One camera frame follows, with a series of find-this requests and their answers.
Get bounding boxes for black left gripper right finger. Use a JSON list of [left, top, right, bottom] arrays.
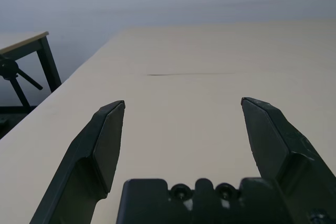
[[240, 97, 336, 224]]

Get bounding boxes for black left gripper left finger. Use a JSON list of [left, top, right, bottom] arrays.
[[29, 100, 126, 224]]

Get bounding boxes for black tripod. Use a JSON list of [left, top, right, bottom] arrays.
[[0, 55, 43, 114]]

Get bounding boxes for wooden side table black frame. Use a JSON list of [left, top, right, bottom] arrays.
[[0, 31, 62, 116]]

